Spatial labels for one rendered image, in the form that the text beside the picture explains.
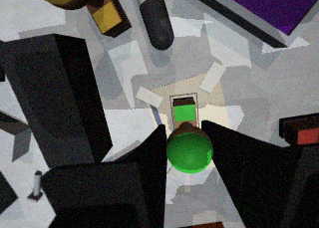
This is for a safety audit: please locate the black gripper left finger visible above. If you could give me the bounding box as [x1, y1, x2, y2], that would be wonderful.
[40, 124, 167, 228]

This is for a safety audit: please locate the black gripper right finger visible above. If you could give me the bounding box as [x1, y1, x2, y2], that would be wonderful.
[201, 120, 319, 228]

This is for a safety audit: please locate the purple ink pad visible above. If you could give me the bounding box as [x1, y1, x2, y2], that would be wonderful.
[199, 0, 319, 49]

